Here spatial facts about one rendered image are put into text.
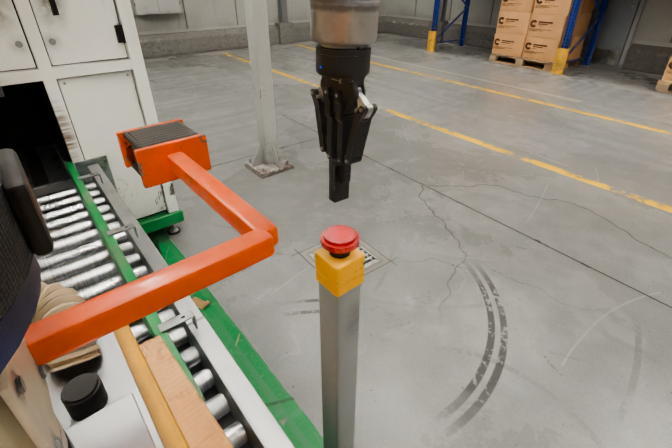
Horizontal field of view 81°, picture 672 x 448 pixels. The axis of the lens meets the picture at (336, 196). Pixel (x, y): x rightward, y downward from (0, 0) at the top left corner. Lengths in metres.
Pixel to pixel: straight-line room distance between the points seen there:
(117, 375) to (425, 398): 1.44
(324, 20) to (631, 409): 1.83
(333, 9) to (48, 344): 0.43
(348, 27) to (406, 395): 1.47
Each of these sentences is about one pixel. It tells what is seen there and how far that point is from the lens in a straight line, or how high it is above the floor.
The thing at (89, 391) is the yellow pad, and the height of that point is 1.16.
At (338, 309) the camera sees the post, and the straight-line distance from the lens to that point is 0.76.
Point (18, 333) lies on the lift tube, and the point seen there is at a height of 1.32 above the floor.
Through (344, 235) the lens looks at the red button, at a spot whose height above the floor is 1.04.
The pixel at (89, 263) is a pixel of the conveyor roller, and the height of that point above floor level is 0.54.
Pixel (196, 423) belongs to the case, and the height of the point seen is 0.95.
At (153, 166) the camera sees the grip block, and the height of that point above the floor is 1.24.
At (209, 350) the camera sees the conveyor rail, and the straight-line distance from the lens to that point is 1.13.
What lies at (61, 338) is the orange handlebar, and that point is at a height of 1.24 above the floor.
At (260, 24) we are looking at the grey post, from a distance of 3.07.
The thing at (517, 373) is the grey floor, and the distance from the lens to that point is 1.93.
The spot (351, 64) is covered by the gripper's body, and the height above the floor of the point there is 1.34.
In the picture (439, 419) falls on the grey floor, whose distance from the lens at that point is 1.72.
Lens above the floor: 1.44
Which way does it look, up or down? 30 degrees down
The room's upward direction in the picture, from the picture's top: straight up
